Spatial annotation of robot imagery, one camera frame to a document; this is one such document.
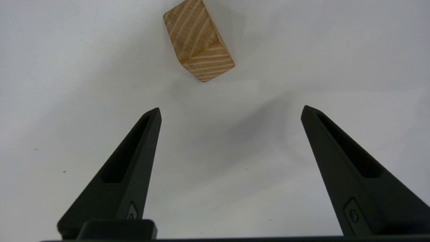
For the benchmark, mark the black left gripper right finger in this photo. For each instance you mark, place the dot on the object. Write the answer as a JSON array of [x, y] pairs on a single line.
[[362, 195]]

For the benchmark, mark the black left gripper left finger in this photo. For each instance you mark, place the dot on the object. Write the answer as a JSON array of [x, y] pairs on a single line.
[[121, 191]]

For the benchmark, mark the triangular wooden building block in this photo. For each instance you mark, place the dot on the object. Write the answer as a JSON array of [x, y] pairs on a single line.
[[198, 40]]

